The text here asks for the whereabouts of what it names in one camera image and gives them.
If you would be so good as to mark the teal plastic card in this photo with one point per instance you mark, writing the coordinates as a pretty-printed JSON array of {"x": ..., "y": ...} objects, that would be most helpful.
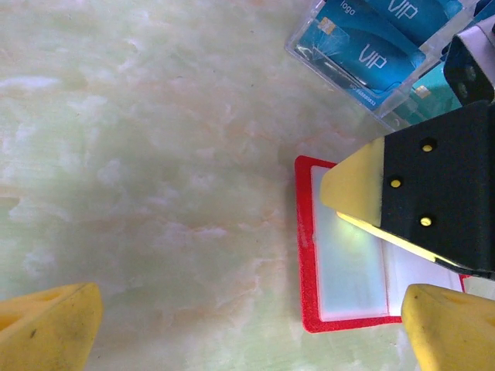
[{"x": 433, "y": 98}]

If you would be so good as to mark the clear acrylic card stand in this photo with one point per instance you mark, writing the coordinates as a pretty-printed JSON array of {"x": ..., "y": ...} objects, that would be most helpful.
[{"x": 390, "y": 106}]

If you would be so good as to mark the red card holder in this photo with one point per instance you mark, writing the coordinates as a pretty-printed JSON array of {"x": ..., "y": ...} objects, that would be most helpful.
[{"x": 309, "y": 270}]

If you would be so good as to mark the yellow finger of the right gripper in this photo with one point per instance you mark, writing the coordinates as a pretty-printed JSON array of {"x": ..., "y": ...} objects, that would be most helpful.
[
  {"x": 444, "y": 185},
  {"x": 394, "y": 237}
]

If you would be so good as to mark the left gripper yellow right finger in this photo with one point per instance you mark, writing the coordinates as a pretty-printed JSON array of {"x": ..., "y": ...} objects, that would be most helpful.
[{"x": 452, "y": 332}]

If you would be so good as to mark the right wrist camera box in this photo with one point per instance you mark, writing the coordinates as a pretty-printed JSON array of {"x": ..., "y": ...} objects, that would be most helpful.
[{"x": 470, "y": 69}]

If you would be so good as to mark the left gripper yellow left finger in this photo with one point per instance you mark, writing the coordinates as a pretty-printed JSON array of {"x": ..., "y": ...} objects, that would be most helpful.
[{"x": 46, "y": 328}]

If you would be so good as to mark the blue plastic card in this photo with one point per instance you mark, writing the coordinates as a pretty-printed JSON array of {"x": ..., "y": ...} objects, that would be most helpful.
[
  {"x": 367, "y": 62},
  {"x": 425, "y": 23}
]

